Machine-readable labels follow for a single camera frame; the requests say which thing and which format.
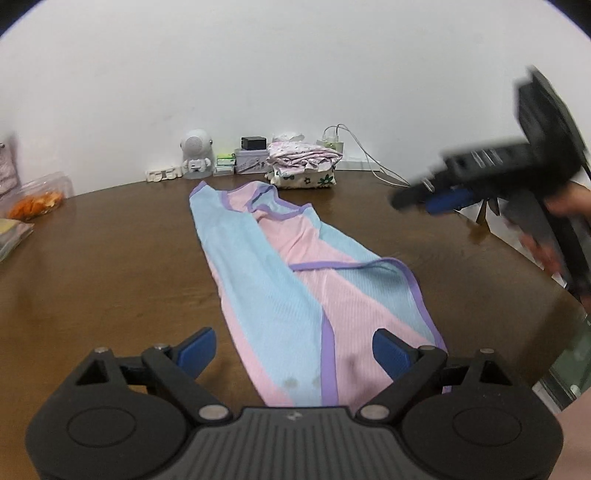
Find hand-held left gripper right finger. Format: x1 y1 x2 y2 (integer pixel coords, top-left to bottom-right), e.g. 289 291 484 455
358 328 518 422

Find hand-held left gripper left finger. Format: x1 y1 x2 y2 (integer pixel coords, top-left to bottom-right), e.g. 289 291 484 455
74 327 234 424

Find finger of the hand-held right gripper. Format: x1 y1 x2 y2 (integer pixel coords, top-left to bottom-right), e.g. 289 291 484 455
425 187 483 215
390 168 462 212

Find pink and blue garment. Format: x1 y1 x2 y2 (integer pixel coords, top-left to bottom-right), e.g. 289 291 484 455
189 181 451 407

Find folded pink floral clothes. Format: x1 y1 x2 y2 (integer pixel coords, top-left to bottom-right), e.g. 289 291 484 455
267 141 343 172

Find person's right hand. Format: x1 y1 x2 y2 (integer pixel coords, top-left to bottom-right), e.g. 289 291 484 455
519 180 591 280

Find grey tin box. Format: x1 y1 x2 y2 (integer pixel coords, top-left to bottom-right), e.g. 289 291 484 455
234 148 271 175

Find small white connector strip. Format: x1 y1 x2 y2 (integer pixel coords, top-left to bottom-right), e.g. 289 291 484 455
145 166 183 182

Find green and white pack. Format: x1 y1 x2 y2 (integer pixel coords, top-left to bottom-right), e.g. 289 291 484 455
213 152 237 177

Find white astronaut speaker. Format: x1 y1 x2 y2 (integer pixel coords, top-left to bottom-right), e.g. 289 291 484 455
179 129 215 180

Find clear bag of snacks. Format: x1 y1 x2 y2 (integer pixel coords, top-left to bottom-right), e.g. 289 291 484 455
0 217 35 264

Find clear container of orange peel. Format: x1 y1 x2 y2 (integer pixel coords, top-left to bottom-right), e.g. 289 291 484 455
7 172 75 222

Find white charging cable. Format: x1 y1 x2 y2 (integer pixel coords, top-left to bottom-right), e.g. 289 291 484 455
323 126 409 185
335 124 411 188

